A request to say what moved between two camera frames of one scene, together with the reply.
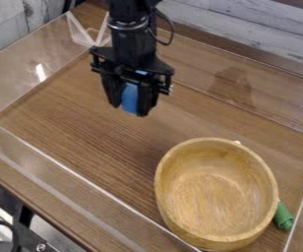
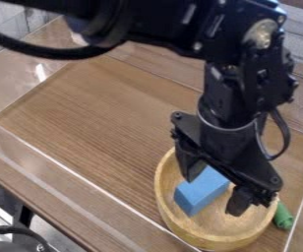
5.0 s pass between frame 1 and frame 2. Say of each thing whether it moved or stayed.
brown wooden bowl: stayed
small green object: stayed
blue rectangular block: moved
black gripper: moved
